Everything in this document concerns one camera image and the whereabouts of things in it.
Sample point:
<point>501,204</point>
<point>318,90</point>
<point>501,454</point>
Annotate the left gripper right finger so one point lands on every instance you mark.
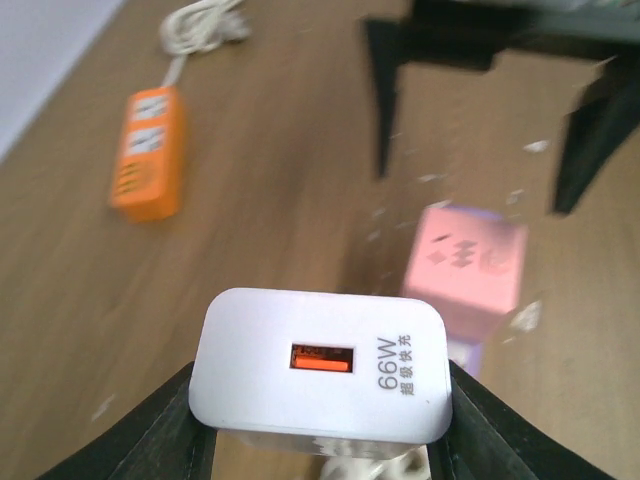
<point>489,440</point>

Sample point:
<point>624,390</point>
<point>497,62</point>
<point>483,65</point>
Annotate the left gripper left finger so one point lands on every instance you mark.
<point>159,439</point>

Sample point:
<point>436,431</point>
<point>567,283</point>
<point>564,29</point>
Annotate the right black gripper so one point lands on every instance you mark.
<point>470,34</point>

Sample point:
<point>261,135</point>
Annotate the white 66W charger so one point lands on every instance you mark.
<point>324,373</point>

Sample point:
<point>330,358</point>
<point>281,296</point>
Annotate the pink white charger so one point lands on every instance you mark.
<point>468,265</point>

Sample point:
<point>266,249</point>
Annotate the orange power strip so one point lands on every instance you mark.
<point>147,182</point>

